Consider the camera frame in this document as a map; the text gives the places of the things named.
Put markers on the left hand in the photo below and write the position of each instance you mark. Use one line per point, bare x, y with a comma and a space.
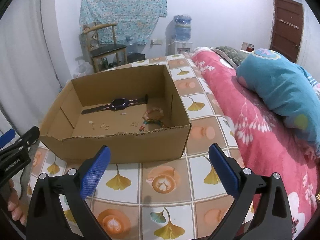
14, 205

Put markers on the teal floral wall cloth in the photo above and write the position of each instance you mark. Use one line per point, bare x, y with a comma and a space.
135, 19

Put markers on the black trash bin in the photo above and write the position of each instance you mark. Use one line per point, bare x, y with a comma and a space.
134, 57

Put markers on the wooden chair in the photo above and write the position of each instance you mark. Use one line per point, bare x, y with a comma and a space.
98, 50

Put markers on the pink floral blanket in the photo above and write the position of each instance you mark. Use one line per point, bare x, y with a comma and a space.
265, 144

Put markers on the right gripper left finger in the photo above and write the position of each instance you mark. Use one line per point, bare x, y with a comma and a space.
46, 218

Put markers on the blue pillow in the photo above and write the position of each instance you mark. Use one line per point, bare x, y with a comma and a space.
287, 89

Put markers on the blue water jug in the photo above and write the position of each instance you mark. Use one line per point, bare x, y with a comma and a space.
182, 27

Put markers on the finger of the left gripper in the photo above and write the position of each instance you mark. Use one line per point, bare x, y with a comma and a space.
7, 137

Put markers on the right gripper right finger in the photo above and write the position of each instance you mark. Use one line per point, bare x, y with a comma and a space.
272, 217

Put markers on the tile pattern table mat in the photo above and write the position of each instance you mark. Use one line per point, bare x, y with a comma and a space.
174, 199

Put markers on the gold rhinestone hair clip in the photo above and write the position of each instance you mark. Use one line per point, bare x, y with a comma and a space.
92, 124

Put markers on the white curtain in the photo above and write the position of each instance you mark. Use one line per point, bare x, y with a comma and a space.
28, 80

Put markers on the gold butterfly brooch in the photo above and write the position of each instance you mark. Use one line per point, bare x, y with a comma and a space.
134, 124

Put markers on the white plastic bag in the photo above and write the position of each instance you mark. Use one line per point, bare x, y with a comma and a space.
84, 68

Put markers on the dark red door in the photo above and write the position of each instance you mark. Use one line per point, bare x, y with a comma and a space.
287, 28

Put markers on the brown cardboard box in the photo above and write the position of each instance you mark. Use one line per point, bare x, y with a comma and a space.
163, 129

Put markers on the white water dispenser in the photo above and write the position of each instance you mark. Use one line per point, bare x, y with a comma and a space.
182, 47

